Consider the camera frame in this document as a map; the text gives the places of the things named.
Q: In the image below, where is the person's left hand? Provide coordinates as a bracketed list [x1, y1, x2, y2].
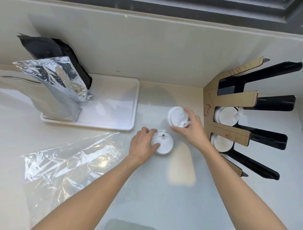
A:
[128, 127, 161, 166]

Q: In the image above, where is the person's right hand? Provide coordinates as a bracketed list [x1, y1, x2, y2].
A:
[170, 107, 210, 152]

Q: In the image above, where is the white plastic cup lid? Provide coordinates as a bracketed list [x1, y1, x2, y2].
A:
[167, 106, 191, 128]
[151, 129, 174, 156]

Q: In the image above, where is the person's right forearm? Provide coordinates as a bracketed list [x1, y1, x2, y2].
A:
[202, 142, 295, 230]

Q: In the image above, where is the person's left forearm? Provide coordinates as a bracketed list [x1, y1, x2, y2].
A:
[31, 154, 143, 230]

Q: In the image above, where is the cardboard and black lid rack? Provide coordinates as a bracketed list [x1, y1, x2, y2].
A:
[203, 56, 303, 181]

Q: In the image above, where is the white plastic tray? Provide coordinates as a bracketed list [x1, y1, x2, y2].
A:
[40, 73, 140, 131]

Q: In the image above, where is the clear plastic bag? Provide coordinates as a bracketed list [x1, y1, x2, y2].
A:
[21, 131, 133, 221]

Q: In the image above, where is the silver foil bag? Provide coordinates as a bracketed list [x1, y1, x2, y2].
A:
[0, 56, 95, 123]

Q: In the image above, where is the black foil bag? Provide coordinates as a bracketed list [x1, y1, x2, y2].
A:
[16, 33, 92, 90]

